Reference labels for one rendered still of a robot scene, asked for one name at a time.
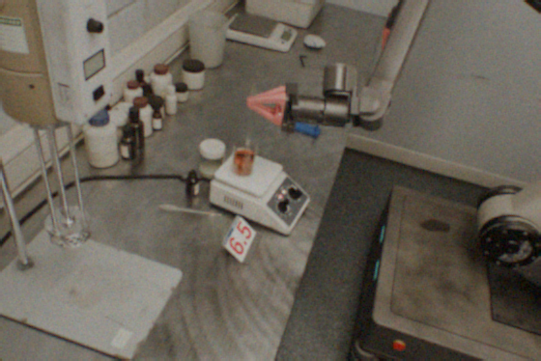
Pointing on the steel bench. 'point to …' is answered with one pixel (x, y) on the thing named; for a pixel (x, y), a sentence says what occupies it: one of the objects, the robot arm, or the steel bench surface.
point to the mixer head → (54, 62)
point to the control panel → (289, 202)
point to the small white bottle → (171, 100)
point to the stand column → (14, 222)
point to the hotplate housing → (251, 205)
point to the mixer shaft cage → (72, 227)
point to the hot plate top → (261, 179)
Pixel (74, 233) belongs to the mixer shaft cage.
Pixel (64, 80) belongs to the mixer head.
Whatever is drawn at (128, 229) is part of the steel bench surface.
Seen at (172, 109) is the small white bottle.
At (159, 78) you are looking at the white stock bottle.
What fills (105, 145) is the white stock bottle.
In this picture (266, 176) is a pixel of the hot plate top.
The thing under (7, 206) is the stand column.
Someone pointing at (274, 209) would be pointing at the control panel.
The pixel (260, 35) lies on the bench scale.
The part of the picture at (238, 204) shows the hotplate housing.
